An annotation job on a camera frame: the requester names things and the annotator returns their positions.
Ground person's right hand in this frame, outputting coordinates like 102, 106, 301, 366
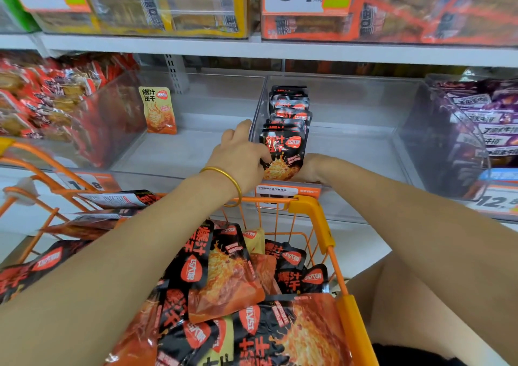
293, 153, 329, 186

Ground person's left hand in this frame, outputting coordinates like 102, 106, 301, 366
204, 119, 274, 194

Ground black flame print snack packet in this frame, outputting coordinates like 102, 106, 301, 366
261, 127, 308, 183

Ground orange shopping cart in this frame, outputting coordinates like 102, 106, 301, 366
0, 135, 380, 366

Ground yellow orange snack packet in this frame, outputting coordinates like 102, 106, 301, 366
138, 85, 178, 135

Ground pile of black orange snacks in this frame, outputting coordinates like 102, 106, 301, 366
0, 190, 355, 366

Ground person's left forearm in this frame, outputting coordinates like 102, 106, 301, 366
0, 170, 244, 366

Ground person's right forearm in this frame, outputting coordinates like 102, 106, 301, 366
311, 158, 518, 366

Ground person's right leg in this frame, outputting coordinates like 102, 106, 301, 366
344, 252, 480, 366

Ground orange blue shelf price tag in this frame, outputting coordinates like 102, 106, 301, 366
468, 169, 518, 217

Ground stack of yellow trimmed packets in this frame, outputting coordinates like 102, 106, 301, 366
32, 0, 252, 39

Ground pile of purple packets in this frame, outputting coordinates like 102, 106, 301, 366
433, 77, 518, 156

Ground stack of orange trimmed packets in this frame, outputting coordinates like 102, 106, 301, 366
261, 0, 518, 47

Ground pile of red tan packets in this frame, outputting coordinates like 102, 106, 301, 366
0, 51, 139, 140

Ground black shorts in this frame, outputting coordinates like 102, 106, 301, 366
372, 344, 468, 366

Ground stack of green packets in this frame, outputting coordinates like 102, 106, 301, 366
0, 0, 40, 35

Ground gold bracelet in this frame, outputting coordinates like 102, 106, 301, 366
199, 166, 243, 209

